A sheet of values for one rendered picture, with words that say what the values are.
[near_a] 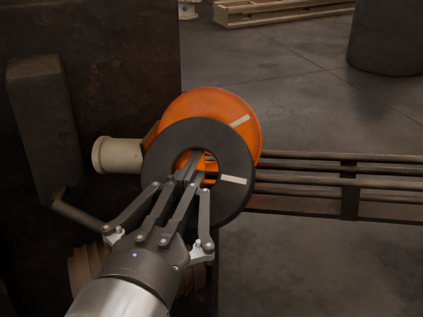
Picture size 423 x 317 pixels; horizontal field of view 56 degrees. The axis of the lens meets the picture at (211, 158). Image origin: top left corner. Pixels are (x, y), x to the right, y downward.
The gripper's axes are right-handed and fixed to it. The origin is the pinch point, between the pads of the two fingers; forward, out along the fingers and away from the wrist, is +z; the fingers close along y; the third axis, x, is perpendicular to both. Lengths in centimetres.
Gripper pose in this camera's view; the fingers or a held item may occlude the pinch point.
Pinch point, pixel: (191, 173)
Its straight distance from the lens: 52.6
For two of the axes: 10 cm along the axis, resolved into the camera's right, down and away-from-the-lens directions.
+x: -0.2, -8.2, -5.8
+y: 9.7, 1.3, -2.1
